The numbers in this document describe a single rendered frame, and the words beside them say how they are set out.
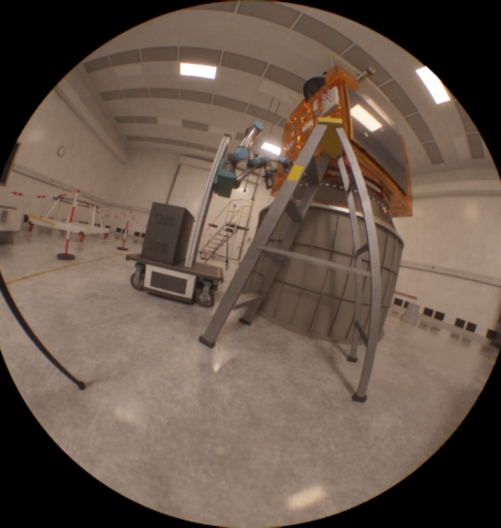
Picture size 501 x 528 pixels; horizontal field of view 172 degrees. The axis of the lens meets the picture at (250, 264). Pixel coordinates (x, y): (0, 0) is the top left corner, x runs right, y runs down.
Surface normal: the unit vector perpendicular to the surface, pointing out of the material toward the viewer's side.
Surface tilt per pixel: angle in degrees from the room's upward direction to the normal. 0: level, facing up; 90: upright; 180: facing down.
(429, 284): 90
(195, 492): 0
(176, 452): 0
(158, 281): 90
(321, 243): 90
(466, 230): 90
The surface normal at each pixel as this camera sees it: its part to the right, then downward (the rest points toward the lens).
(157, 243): 0.18, 0.11
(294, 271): -0.62, -0.10
